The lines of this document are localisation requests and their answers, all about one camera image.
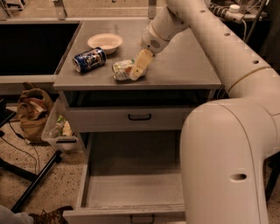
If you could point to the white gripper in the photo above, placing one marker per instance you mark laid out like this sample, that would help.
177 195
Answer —
151 40

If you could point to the green white 7up can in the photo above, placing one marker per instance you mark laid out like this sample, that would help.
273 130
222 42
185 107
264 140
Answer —
121 69

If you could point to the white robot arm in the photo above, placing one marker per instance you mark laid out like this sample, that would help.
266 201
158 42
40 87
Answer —
223 143

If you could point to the grey drawer cabinet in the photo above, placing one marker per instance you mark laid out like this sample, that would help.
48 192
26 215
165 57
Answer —
124 104

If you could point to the blue pepsi can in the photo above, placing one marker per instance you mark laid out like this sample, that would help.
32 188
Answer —
89 60

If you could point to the closed top drawer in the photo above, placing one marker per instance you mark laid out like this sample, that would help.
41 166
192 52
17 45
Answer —
106 119

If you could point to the open middle drawer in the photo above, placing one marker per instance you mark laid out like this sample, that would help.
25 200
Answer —
130 178

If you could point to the white paper bowl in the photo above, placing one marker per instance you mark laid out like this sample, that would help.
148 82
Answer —
108 42

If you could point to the white power strip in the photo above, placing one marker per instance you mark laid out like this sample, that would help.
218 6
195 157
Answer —
230 13

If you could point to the brown paper bag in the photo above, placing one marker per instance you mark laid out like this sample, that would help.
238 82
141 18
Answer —
33 109

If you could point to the black tripod stand legs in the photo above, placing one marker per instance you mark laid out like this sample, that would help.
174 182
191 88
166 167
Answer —
5 116

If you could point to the black office chair base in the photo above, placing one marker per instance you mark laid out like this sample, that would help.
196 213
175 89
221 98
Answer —
274 164

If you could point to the patterned shoe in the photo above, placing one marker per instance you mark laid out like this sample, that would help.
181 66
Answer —
53 217

